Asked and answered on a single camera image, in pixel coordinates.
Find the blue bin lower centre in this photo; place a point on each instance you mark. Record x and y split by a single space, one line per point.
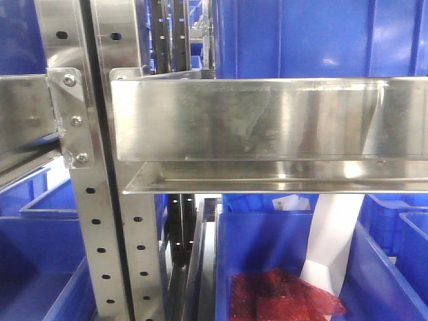
373 288

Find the blue bin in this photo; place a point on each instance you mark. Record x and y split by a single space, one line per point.
373 288
44 271
379 215
312 39

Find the stainless steel shelf beam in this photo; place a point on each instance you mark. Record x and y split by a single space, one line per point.
193 132

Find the steel shelf upright right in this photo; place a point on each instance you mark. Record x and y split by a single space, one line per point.
123 52

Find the blue bin lower right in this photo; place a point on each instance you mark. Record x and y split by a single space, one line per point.
379 215

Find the blue bin upper right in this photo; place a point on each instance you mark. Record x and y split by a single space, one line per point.
312 39

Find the steel shelf upright left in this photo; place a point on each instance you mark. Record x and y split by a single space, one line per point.
67 35

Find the steel shelf beam left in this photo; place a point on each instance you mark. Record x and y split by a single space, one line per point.
29 133

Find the red mesh bag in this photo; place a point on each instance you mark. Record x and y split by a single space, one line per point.
279 295

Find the blue bin lower left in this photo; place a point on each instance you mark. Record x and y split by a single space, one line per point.
44 271

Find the steel shelf upright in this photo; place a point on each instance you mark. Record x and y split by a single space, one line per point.
123 52
67 35

